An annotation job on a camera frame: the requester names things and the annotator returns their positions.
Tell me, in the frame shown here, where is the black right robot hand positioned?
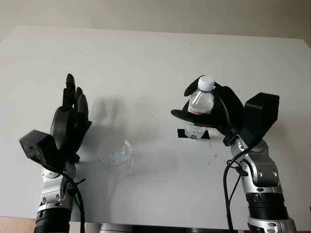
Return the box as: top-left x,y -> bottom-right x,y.
171,78 -> 245,146

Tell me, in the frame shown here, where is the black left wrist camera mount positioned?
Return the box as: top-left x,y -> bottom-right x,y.
19,130 -> 62,171

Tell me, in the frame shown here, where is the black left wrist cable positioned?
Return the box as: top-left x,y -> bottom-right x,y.
60,171 -> 86,233

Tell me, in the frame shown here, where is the black tape strip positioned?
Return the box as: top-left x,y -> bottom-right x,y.
177,128 -> 210,141

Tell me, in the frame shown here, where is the clear water bottle red label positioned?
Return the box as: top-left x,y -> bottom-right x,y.
184,75 -> 216,140

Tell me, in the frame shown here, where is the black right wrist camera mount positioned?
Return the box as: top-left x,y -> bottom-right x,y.
242,92 -> 280,147

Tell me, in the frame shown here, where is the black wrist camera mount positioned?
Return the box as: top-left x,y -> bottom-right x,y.
242,92 -> 280,147
19,130 -> 62,171

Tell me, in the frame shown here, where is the clear glass cup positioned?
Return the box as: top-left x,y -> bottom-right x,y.
97,136 -> 134,178

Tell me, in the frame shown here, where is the grey robot torso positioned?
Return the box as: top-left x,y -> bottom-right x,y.
99,222 -> 229,233

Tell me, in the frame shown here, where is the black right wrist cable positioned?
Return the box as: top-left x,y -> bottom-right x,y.
213,85 -> 264,233

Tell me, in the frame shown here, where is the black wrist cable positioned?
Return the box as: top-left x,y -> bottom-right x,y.
60,171 -> 86,233
213,85 -> 264,233

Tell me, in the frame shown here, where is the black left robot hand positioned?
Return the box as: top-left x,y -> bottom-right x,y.
51,73 -> 92,168

